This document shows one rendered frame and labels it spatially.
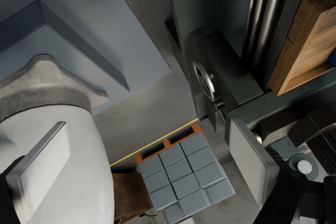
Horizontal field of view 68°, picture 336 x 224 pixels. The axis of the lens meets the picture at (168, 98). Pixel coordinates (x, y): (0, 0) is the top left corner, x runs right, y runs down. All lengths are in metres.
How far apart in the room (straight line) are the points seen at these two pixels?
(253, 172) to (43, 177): 0.13
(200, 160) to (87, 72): 3.07
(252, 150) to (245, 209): 7.74
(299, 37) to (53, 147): 0.42
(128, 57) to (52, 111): 0.21
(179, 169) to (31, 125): 3.18
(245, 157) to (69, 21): 0.34
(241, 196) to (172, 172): 4.59
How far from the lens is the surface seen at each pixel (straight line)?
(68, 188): 0.34
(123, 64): 0.54
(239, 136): 0.18
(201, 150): 3.45
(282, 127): 0.73
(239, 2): 0.93
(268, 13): 0.59
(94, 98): 0.48
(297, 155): 1.36
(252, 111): 0.72
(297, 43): 0.51
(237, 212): 7.92
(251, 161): 0.17
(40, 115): 0.39
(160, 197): 3.56
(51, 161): 0.19
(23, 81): 0.41
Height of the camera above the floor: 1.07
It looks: 26 degrees down
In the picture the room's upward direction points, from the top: 154 degrees clockwise
